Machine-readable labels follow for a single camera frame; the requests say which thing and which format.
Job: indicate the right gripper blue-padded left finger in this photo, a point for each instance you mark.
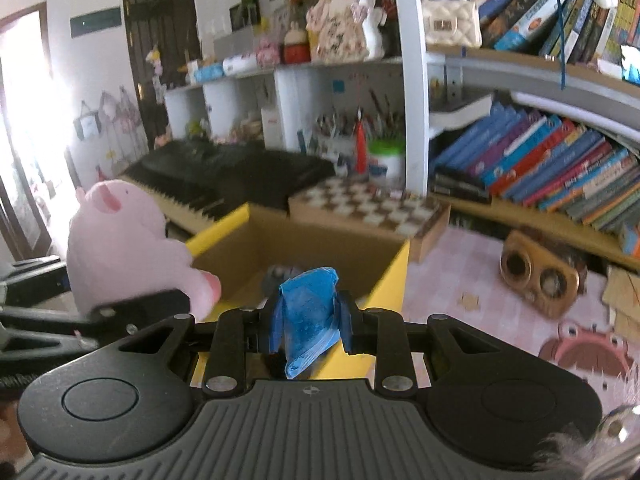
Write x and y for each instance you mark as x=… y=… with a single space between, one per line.
x=243 y=345

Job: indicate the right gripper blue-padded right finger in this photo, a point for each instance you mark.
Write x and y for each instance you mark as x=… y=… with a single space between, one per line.
x=382 y=334

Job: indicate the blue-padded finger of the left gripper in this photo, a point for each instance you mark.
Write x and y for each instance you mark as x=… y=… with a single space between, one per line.
x=108 y=320

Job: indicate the blue plastic bag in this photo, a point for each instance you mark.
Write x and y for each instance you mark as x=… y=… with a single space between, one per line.
x=310 y=322

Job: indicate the pink plush pig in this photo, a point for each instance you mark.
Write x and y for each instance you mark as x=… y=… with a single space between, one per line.
x=118 y=250

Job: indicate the grey purple toy truck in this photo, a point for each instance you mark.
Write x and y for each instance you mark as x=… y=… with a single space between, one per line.
x=275 y=276

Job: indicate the yellow cardboard box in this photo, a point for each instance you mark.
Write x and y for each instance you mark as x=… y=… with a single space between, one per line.
x=241 y=248

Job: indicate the pink checkered tablecloth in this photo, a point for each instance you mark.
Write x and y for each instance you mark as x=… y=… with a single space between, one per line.
x=460 y=277

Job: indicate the wooden chessboard box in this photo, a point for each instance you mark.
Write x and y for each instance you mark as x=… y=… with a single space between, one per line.
x=362 y=207

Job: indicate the black electronic keyboard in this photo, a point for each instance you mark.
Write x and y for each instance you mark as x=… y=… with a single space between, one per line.
x=197 y=183

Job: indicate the wooden retro speaker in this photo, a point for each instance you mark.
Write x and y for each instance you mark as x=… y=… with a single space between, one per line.
x=546 y=273

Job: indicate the red bottle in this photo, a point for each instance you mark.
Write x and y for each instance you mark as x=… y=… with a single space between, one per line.
x=361 y=144

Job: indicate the green lid white jar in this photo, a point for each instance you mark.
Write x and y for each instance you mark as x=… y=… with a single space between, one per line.
x=387 y=162

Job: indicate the row of leaning books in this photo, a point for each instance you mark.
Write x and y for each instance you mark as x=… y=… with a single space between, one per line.
x=551 y=171

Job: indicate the white bookshelf unit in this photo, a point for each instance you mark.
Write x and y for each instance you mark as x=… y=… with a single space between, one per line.
x=290 y=97

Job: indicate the floral pig ornament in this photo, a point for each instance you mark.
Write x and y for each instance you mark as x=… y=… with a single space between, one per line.
x=346 y=31

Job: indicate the cream quilted handbag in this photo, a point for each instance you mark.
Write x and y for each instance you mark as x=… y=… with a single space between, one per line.
x=452 y=23

